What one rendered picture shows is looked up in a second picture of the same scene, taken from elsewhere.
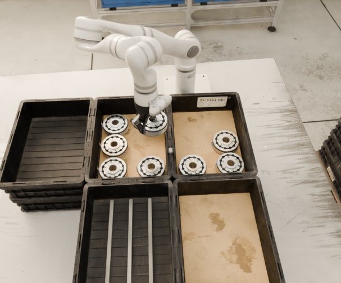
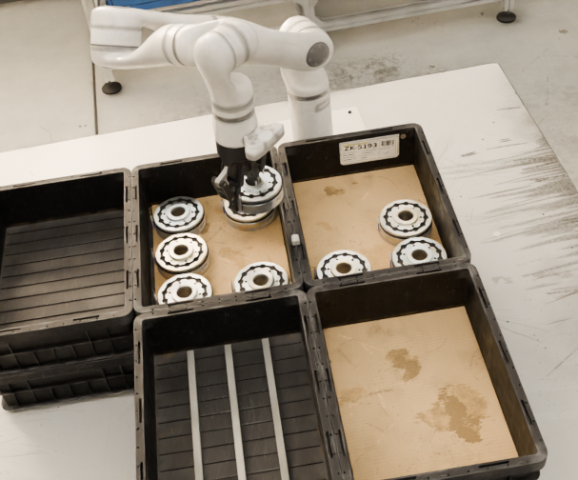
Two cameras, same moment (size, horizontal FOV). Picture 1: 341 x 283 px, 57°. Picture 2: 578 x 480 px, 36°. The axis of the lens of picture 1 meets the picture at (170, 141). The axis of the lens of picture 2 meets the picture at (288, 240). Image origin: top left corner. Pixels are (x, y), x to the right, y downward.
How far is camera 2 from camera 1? 0.54 m
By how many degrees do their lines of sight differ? 9
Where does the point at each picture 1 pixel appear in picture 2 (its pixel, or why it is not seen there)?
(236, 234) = (446, 381)
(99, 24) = (136, 17)
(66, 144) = (82, 266)
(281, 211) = (540, 349)
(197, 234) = (368, 390)
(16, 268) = not seen: outside the picture
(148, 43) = (230, 27)
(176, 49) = (283, 51)
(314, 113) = not seen: outside the picture
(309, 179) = not seen: outside the picture
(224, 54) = not seen: hidden behind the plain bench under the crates
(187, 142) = (328, 233)
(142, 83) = (228, 101)
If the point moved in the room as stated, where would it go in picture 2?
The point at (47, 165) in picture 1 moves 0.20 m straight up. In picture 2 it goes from (50, 307) to (19, 233)
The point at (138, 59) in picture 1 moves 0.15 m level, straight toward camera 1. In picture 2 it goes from (217, 53) to (233, 111)
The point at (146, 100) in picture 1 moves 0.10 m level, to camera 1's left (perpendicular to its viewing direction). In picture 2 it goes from (237, 133) to (177, 140)
